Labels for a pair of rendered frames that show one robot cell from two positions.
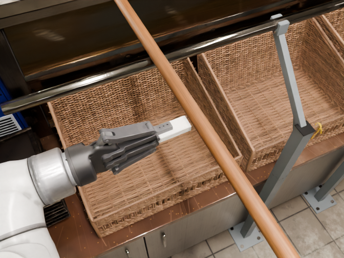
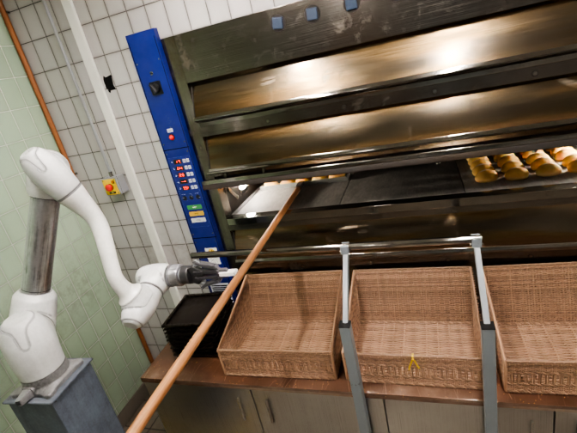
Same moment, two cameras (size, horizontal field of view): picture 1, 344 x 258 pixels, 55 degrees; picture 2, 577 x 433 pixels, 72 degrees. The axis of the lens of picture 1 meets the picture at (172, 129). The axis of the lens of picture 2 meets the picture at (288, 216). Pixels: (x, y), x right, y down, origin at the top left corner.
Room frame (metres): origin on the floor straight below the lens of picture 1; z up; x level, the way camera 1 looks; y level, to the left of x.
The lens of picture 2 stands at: (-0.39, -1.17, 1.89)
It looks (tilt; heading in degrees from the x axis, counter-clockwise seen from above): 21 degrees down; 46
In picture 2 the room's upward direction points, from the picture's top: 13 degrees counter-clockwise
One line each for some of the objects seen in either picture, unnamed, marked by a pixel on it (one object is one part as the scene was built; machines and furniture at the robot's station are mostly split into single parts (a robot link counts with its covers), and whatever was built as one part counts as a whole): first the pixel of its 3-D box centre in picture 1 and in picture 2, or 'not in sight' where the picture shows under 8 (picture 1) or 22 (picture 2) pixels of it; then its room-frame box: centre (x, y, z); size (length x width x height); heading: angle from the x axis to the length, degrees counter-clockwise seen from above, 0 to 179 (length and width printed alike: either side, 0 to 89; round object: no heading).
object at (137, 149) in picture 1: (130, 149); (209, 276); (0.33, 0.08, 1.18); 0.11 x 0.04 x 0.01; 116
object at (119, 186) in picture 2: not in sight; (114, 185); (0.50, 1.03, 1.46); 0.10 x 0.07 x 0.10; 115
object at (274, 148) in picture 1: (279, 86); (410, 320); (0.92, -0.44, 0.72); 0.56 x 0.49 x 0.28; 114
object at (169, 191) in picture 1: (144, 136); (285, 320); (0.67, 0.10, 0.72); 0.56 x 0.49 x 0.28; 116
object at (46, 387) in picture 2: not in sight; (41, 377); (-0.26, 0.40, 1.03); 0.22 x 0.18 x 0.06; 29
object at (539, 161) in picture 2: not in sight; (519, 155); (1.80, -0.66, 1.21); 0.61 x 0.48 x 0.06; 25
